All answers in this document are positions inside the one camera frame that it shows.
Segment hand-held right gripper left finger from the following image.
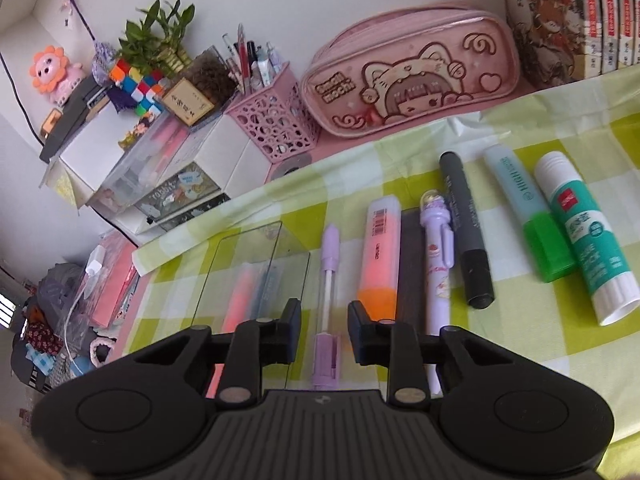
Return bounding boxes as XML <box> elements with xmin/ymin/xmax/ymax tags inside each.
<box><xmin>122</xmin><ymin>299</ymin><xmax>303</xmax><ymax>407</ymax></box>

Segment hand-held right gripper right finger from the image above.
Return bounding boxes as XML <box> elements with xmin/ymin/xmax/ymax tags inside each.
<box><xmin>347</xmin><ymin>301</ymin><xmax>521</xmax><ymax>407</ymax></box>

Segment clear plastic box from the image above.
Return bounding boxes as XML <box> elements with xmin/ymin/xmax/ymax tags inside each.
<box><xmin>191</xmin><ymin>220</ymin><xmax>312</xmax><ymax>398</ymax></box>

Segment purple mechanical pencil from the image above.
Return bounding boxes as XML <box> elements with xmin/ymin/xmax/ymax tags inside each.
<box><xmin>311</xmin><ymin>225</ymin><xmax>346</xmax><ymax>392</ymax></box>

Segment orange highlighter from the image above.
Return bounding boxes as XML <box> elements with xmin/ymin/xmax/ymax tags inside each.
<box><xmin>357</xmin><ymin>196</ymin><xmax>404</xmax><ymax>333</ymax></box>

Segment purple cartoon pen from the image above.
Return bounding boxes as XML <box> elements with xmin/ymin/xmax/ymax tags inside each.
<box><xmin>419</xmin><ymin>189</ymin><xmax>457</xmax><ymax>395</ymax></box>

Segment black marker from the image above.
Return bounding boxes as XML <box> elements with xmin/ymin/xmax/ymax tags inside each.
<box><xmin>439</xmin><ymin>150</ymin><xmax>496</xmax><ymax>310</ymax></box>

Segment green highlighter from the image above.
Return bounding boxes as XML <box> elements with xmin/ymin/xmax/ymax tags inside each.
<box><xmin>482</xmin><ymin>144</ymin><xmax>580</xmax><ymax>283</ymax></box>

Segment white green glue stick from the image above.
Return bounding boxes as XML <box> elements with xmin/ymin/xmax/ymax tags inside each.
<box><xmin>534</xmin><ymin>152</ymin><xmax>640</xmax><ymax>327</ymax></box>

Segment green checked tablecloth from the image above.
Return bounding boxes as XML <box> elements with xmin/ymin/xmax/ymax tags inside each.
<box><xmin>107</xmin><ymin>67</ymin><xmax>640</xmax><ymax>480</ymax></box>

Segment grey round disc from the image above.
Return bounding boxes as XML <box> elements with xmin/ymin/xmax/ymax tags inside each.
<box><xmin>267</xmin><ymin>152</ymin><xmax>315</xmax><ymax>181</ymax></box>

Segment white drawer organizer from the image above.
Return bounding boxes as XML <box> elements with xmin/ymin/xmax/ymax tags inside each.
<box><xmin>112</xmin><ymin>112</ymin><xmax>278</xmax><ymax>236</ymax></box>

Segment pink fluffy scrunchie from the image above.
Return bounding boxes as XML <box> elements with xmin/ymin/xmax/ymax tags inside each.
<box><xmin>87</xmin><ymin>337</ymin><xmax>116</xmax><ymax>366</ymax></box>

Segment pink perforated pen holder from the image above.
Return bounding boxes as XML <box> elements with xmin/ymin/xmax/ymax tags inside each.
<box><xmin>223</xmin><ymin>62</ymin><xmax>322</xmax><ymax>165</ymax></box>

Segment white charger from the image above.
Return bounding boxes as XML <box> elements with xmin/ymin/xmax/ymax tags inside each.
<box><xmin>85</xmin><ymin>245</ymin><xmax>108</xmax><ymax>276</ymax></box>

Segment clear storage box pink contents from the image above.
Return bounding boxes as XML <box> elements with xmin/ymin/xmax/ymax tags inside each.
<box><xmin>86</xmin><ymin>155</ymin><xmax>166</xmax><ymax>211</ymax></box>

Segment grey plastic bag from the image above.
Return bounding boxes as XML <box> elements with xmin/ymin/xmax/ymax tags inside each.
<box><xmin>37</xmin><ymin>262</ymin><xmax>88</xmax><ymax>321</ymax></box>

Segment small brown figurine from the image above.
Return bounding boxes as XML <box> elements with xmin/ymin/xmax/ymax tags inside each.
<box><xmin>117</xmin><ymin>117</ymin><xmax>151</xmax><ymax>150</ymax></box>

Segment pink cartoon pencil case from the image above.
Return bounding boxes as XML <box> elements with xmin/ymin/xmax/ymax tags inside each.
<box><xmin>300</xmin><ymin>2</ymin><xmax>523</xmax><ymax>138</ymax></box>

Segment square glass vase with label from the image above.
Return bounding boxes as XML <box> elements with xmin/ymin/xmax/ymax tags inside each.
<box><xmin>162</xmin><ymin>46</ymin><xmax>241</xmax><ymax>128</ymax></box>

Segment bunch of pens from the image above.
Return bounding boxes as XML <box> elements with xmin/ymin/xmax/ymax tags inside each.
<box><xmin>221</xmin><ymin>22</ymin><xmax>291</xmax><ymax>96</ymax></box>

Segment yellow printed paper sheet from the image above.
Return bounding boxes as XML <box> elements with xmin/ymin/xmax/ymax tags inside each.
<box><xmin>47</xmin><ymin>162</ymin><xmax>81</xmax><ymax>208</ymax></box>

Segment colourful puzzle cube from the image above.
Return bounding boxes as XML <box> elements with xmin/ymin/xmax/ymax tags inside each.
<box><xmin>107</xmin><ymin>57</ymin><xmax>168</xmax><ymax>116</ymax></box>

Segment white window grille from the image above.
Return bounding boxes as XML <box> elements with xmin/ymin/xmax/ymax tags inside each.
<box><xmin>0</xmin><ymin>292</ymin><xmax>16</xmax><ymax>331</ymax></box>

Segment black flat device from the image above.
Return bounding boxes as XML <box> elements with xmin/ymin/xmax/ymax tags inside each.
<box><xmin>39</xmin><ymin>77</ymin><xmax>108</xmax><ymax>163</ymax></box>

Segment small orange box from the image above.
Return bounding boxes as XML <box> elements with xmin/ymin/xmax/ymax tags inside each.
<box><xmin>40</xmin><ymin>109</ymin><xmax>63</xmax><ymax>141</ymax></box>

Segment lucky bamboo plant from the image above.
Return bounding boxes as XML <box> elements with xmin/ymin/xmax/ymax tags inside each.
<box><xmin>117</xmin><ymin>0</ymin><xmax>197</xmax><ymax>78</ymax></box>

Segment purple hanging sachet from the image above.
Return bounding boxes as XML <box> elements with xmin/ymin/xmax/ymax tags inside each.
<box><xmin>92</xmin><ymin>40</ymin><xmax>118</xmax><ymax>81</ymax></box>

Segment pink orange lion toy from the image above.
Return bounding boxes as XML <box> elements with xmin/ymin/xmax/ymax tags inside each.
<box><xmin>29</xmin><ymin>45</ymin><xmax>86</xmax><ymax>106</ymax></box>

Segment row of cartoon cover books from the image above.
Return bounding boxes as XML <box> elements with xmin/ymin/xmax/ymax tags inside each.
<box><xmin>500</xmin><ymin>0</ymin><xmax>640</xmax><ymax>92</ymax></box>

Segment white cable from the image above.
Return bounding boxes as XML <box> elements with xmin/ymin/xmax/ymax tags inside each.
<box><xmin>62</xmin><ymin>280</ymin><xmax>93</xmax><ymax>361</ymax></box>

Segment black cable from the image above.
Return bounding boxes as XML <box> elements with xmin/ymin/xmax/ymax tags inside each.
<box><xmin>0</xmin><ymin>51</ymin><xmax>48</xmax><ymax>148</ymax></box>

